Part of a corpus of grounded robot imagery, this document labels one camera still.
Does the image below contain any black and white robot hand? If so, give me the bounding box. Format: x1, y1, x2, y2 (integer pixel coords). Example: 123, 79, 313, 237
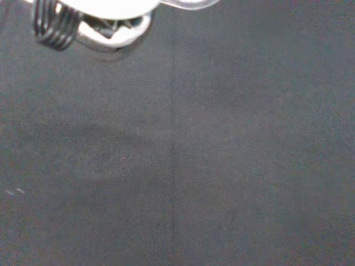
27, 0, 162, 54

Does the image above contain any black bench cloth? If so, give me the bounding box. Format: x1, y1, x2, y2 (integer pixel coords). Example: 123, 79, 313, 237
0, 0, 355, 266

